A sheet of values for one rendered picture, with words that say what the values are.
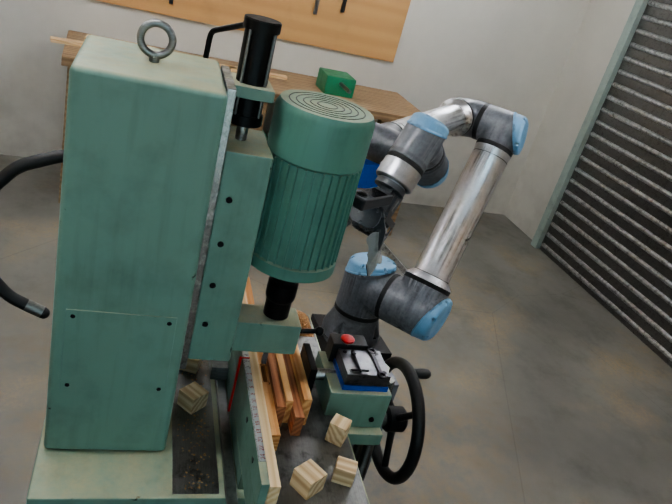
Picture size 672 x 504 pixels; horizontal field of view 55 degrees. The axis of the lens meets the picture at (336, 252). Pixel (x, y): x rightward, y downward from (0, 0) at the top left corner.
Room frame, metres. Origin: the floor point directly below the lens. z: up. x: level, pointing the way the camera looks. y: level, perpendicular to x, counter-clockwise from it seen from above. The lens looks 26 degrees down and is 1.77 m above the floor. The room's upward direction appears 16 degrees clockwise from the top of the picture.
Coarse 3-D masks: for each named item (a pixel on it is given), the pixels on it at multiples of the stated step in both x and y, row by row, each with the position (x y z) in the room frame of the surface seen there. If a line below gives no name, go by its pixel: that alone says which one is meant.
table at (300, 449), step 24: (240, 408) 1.01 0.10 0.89; (312, 408) 1.06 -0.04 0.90; (240, 432) 0.97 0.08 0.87; (288, 432) 0.97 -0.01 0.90; (312, 432) 0.99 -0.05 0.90; (360, 432) 1.07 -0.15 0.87; (240, 456) 0.93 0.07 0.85; (288, 456) 0.91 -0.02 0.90; (312, 456) 0.93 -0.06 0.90; (336, 456) 0.95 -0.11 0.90; (288, 480) 0.85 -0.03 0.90; (360, 480) 0.90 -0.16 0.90
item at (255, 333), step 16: (240, 320) 1.05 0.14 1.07; (256, 320) 1.06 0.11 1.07; (272, 320) 1.08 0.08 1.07; (288, 320) 1.09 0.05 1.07; (240, 336) 1.04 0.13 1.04; (256, 336) 1.05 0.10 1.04; (272, 336) 1.06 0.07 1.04; (288, 336) 1.08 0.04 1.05; (272, 352) 1.07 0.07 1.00; (288, 352) 1.08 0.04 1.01
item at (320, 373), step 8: (304, 344) 1.14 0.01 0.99; (304, 352) 1.12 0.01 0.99; (304, 360) 1.11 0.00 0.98; (312, 360) 1.09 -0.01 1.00; (304, 368) 1.09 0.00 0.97; (312, 368) 1.06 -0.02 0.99; (320, 368) 1.12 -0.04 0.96; (328, 368) 1.13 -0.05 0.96; (312, 376) 1.06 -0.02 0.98; (320, 376) 1.10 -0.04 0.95; (312, 384) 1.06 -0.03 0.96
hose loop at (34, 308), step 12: (36, 156) 1.07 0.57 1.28; (48, 156) 1.07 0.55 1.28; (60, 156) 1.08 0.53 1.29; (12, 168) 1.05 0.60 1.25; (24, 168) 1.05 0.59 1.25; (0, 180) 1.04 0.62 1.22; (0, 288) 1.03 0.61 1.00; (12, 300) 1.03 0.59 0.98; (24, 300) 1.05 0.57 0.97; (36, 312) 1.05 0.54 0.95; (48, 312) 1.06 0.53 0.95
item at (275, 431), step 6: (246, 288) 1.38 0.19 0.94; (246, 294) 1.36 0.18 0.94; (252, 294) 1.36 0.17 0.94; (252, 300) 1.34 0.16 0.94; (258, 354) 1.13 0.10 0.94; (258, 360) 1.11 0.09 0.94; (270, 384) 1.05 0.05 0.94; (264, 390) 1.03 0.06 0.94; (270, 390) 1.03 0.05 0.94; (270, 396) 1.01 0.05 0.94; (270, 402) 1.00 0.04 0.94; (270, 408) 0.98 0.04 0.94; (270, 414) 0.96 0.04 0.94; (276, 414) 0.97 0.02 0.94; (270, 420) 0.95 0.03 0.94; (276, 420) 0.95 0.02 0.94; (270, 426) 0.93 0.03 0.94; (276, 426) 0.94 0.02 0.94; (276, 432) 0.92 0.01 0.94; (276, 438) 0.91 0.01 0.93; (276, 444) 0.91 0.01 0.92
